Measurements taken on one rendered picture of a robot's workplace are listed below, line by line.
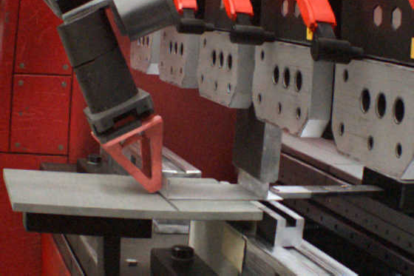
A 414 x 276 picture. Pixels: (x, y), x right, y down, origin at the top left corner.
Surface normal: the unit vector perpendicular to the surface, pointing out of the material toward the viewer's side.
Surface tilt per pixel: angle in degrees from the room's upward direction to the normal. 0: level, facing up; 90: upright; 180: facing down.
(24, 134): 90
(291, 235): 90
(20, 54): 90
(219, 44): 90
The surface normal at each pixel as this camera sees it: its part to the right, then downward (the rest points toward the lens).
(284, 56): -0.96, -0.04
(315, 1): 0.23, -0.68
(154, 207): 0.07, -0.99
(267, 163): 0.27, 0.14
